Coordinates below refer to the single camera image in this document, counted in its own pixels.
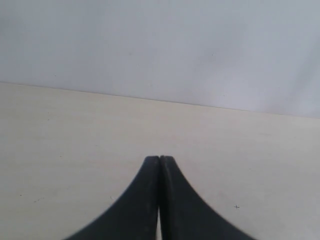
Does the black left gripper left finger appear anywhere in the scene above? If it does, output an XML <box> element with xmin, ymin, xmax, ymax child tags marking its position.
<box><xmin>67</xmin><ymin>156</ymin><xmax>160</xmax><ymax>240</ymax></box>

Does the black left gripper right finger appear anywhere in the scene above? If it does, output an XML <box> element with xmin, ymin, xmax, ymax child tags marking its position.
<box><xmin>158</xmin><ymin>155</ymin><xmax>253</xmax><ymax>240</ymax></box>

